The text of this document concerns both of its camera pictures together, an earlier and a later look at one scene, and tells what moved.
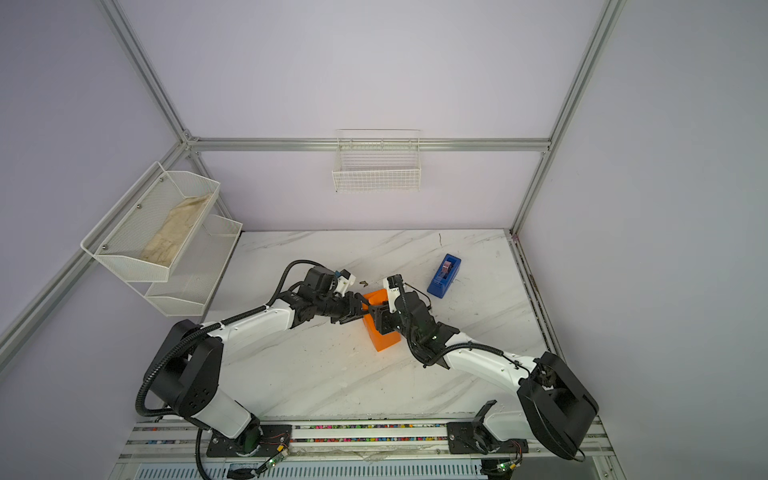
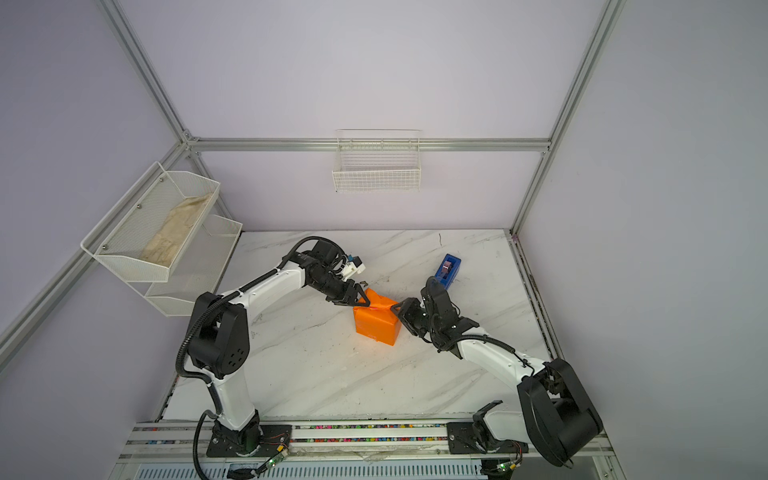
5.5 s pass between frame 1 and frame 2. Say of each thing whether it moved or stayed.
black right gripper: moved
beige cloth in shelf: stayed
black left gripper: moved
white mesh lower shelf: stayed
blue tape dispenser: stayed
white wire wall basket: stayed
